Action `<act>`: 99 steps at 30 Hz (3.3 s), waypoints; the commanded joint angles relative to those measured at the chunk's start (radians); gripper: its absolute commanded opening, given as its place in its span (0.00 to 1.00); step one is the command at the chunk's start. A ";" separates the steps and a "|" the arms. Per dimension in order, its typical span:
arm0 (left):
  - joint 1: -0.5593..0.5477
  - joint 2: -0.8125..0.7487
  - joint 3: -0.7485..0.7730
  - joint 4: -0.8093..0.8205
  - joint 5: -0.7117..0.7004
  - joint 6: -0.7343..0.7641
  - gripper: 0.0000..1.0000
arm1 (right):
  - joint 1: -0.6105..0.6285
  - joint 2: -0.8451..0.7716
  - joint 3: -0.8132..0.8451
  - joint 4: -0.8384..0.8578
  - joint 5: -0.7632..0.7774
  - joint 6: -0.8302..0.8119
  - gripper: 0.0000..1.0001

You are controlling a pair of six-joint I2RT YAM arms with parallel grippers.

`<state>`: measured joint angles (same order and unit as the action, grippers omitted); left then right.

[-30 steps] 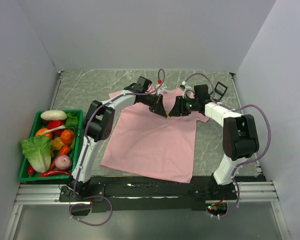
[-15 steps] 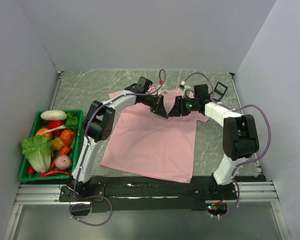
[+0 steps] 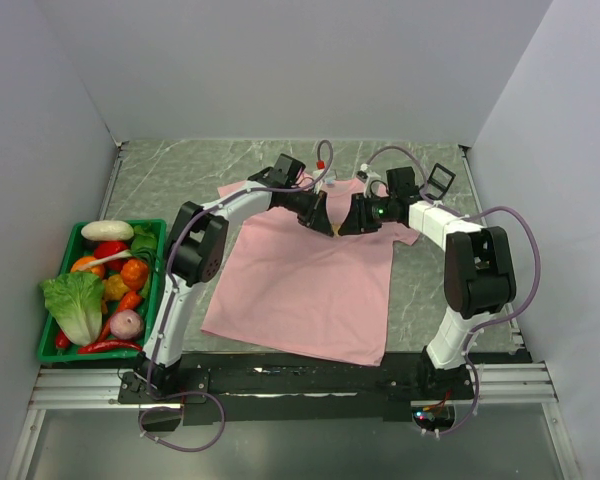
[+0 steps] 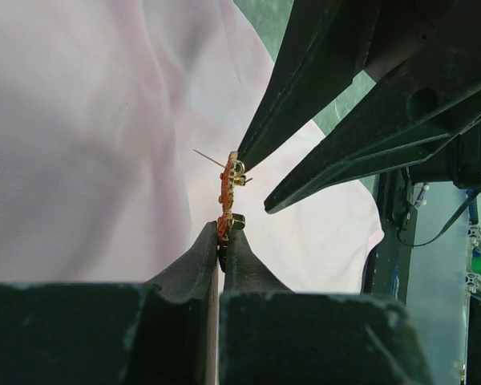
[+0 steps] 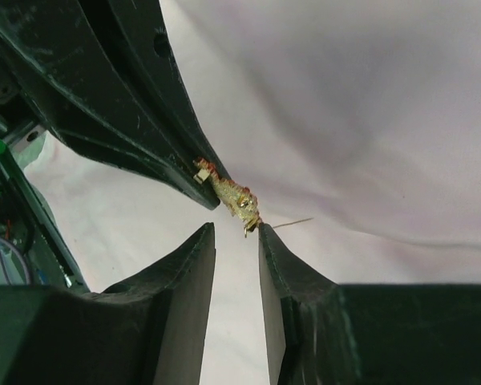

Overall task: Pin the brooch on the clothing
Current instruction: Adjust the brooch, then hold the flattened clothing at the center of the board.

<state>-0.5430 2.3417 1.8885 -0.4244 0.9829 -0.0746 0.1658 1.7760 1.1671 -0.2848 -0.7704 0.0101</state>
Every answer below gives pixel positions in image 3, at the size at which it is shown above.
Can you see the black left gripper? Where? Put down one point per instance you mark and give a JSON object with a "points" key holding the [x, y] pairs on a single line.
{"points": [[316, 215]]}

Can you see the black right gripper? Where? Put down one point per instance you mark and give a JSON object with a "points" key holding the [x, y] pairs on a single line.
{"points": [[357, 220]]}

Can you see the pink t-shirt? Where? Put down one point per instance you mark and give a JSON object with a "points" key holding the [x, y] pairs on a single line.
{"points": [[286, 287]]}

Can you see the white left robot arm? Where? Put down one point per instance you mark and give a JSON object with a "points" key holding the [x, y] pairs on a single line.
{"points": [[196, 248]]}

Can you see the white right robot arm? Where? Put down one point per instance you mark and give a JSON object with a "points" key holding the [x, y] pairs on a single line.
{"points": [[478, 270]]}

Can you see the orange carrot toy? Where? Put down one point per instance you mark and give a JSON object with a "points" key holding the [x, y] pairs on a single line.
{"points": [[135, 274]]}

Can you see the white radish toy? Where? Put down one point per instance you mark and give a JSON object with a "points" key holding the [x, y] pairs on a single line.
{"points": [[107, 230]]}

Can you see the red tomato toy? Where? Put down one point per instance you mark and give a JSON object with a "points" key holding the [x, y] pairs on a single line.
{"points": [[109, 248]]}

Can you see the yellow pepper toy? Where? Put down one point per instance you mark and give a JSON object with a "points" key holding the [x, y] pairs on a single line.
{"points": [[114, 288]]}

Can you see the purple onion toy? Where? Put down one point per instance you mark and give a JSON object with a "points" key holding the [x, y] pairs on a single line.
{"points": [[126, 325]]}

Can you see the green plastic crate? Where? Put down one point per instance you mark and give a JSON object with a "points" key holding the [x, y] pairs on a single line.
{"points": [[47, 351]]}

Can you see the orange fruit toy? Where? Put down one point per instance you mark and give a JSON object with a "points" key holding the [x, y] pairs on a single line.
{"points": [[89, 264]]}

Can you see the red chili pepper toy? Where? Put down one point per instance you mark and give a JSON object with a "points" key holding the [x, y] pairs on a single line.
{"points": [[62, 343]]}

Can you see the green lettuce toy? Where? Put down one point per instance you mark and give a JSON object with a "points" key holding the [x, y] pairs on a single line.
{"points": [[74, 301]]}

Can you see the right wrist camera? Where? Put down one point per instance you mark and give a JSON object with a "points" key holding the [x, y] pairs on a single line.
{"points": [[374, 186]]}

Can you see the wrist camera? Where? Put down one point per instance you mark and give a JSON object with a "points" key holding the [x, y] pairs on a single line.
{"points": [[374, 186], [323, 177]]}

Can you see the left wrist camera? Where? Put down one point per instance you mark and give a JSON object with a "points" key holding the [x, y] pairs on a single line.
{"points": [[323, 177]]}

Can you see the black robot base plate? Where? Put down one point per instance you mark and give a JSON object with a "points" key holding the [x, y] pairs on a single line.
{"points": [[205, 387]]}

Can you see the aluminium table edge rail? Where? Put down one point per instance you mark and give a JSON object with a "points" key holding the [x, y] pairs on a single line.
{"points": [[120, 155]]}

